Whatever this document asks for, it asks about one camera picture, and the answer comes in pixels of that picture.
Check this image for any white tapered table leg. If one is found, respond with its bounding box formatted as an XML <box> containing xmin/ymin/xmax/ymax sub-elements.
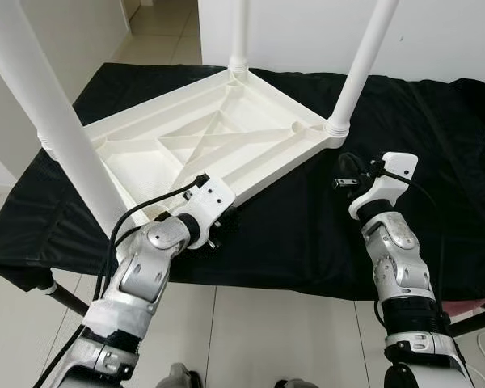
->
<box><xmin>0</xmin><ymin>0</ymin><xmax>138</xmax><ymax>243</ymax></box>
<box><xmin>36</xmin><ymin>121</ymin><xmax>59</xmax><ymax>159</ymax></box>
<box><xmin>226</xmin><ymin>0</ymin><xmax>251</xmax><ymax>78</ymax></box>
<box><xmin>325</xmin><ymin>0</ymin><xmax>401</xmax><ymax>137</ymax></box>

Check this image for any white plastic table top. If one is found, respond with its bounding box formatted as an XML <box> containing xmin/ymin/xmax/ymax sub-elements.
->
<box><xmin>44</xmin><ymin>66</ymin><xmax>348</xmax><ymax>223</ymax></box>

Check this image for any black table cloth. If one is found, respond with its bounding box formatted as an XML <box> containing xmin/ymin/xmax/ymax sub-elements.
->
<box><xmin>0</xmin><ymin>63</ymin><xmax>485</xmax><ymax>300</ymax></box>

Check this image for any grey left robot foot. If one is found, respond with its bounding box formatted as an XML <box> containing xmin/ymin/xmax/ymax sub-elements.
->
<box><xmin>158</xmin><ymin>362</ymin><xmax>201</xmax><ymax>388</ymax></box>

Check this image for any grey robot foot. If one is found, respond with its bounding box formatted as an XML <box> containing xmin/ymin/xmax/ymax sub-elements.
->
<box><xmin>158</xmin><ymin>362</ymin><xmax>201</xmax><ymax>388</ymax></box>
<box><xmin>275</xmin><ymin>376</ymin><xmax>324</xmax><ymax>388</ymax></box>

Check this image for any pink soft item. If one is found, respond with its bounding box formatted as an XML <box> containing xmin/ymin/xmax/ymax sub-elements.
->
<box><xmin>449</xmin><ymin>297</ymin><xmax>485</xmax><ymax>312</ymax></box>

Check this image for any grey right robot foot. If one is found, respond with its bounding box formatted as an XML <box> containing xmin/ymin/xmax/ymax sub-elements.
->
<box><xmin>275</xmin><ymin>376</ymin><xmax>324</xmax><ymax>388</ymax></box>

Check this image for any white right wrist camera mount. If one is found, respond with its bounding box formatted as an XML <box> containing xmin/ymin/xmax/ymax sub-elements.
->
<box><xmin>349</xmin><ymin>152</ymin><xmax>420</xmax><ymax>221</ymax></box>

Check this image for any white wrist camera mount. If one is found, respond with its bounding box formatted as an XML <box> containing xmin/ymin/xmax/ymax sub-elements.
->
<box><xmin>178</xmin><ymin>176</ymin><xmax>237</xmax><ymax>231</ymax></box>
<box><xmin>349</xmin><ymin>152</ymin><xmax>420</xmax><ymax>221</ymax></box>

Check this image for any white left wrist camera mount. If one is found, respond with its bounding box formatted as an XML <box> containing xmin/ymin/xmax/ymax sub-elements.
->
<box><xmin>178</xmin><ymin>176</ymin><xmax>237</xmax><ymax>231</ymax></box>

